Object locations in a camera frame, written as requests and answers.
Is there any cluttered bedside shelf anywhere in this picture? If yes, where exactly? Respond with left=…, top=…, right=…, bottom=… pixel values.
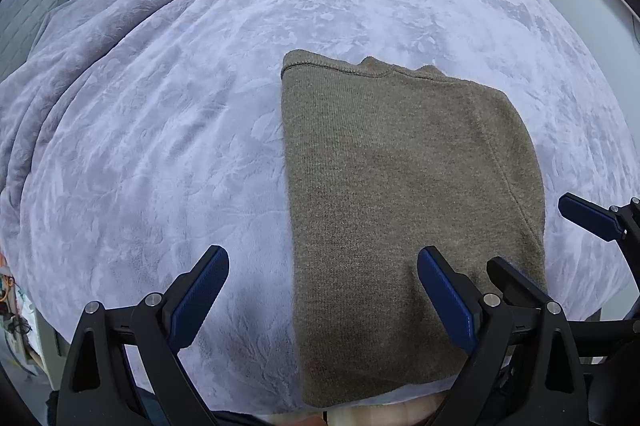
left=0, top=251, right=43, bottom=374

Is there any lavender plush blanket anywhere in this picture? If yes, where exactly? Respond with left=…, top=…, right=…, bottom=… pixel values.
left=0, top=0, right=640, bottom=417

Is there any olive knit sweater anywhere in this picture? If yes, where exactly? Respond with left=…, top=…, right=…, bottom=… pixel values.
left=281, top=50, right=548, bottom=409

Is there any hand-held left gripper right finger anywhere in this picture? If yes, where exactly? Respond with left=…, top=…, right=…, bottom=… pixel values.
left=417, top=247, right=591, bottom=426

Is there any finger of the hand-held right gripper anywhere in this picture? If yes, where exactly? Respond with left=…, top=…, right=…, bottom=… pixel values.
left=558, top=193, right=640, bottom=277
left=487, top=257, right=548, bottom=314

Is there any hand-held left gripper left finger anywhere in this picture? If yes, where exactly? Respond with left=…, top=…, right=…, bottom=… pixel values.
left=57, top=245, right=231, bottom=426

